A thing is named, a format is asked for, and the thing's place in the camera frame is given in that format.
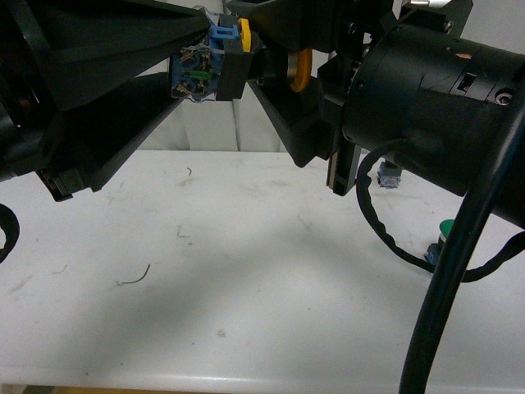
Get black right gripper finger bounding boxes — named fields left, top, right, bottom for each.
left=248, top=78, right=336, bottom=167
left=226, top=0, right=349, bottom=53

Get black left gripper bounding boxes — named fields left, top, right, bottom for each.
left=1, top=1, right=209, bottom=200

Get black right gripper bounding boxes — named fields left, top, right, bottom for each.
left=316, top=0, right=525, bottom=231

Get yellow mushroom push button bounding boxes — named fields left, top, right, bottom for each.
left=169, top=14, right=314, bottom=103

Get red mushroom push button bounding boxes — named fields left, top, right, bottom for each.
left=377, top=161, right=403, bottom=189

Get green mushroom push button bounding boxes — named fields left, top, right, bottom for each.
left=424, top=219, right=454, bottom=266

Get thick black cable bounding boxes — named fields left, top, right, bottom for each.
left=397, top=105, right=525, bottom=394

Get thin braided black cable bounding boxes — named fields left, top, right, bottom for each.
left=355, top=138, right=525, bottom=283

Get black cable loop left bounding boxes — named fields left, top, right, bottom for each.
left=0, top=203, right=21, bottom=264

